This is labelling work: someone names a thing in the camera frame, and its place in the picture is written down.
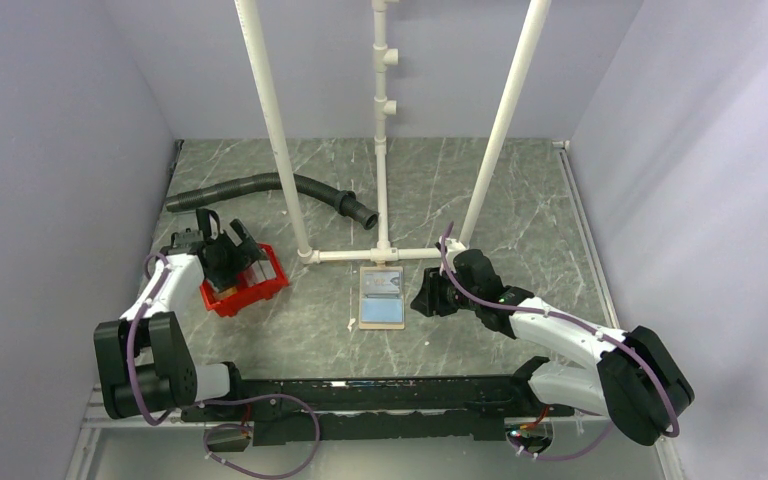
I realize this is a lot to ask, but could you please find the aluminium extrusion rail frame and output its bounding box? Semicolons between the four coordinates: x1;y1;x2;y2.
93;154;695;465

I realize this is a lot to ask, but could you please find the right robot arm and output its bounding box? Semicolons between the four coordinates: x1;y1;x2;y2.
410;249;695;446

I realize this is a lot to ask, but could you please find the purple cable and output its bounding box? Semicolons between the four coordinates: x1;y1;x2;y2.
438;221;682;463
125;251;322;480

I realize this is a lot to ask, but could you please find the white PVC pipe frame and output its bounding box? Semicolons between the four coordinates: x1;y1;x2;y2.
234;0;552;265

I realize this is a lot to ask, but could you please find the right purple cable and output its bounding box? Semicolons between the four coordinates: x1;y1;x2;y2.
438;221;682;463

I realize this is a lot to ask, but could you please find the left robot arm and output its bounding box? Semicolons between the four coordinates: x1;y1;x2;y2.
93;208;266;425

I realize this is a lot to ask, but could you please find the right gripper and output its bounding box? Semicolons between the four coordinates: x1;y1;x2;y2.
411;263;481;317

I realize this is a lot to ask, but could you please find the white cards stack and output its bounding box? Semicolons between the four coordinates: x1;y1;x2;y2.
243;259;277;288

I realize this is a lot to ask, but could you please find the blue white credit card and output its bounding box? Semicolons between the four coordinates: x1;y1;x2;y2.
361;269;402;297

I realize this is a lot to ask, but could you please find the red plastic bin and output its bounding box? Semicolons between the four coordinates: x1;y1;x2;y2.
199;243;290;317

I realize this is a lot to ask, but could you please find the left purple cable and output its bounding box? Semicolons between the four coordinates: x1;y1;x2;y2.
125;251;322;480

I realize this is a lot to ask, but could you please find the black corrugated hose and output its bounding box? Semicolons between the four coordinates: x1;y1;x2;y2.
163;173;380;231

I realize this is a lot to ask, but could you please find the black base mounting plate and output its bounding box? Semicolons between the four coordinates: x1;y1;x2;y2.
181;371;572;446

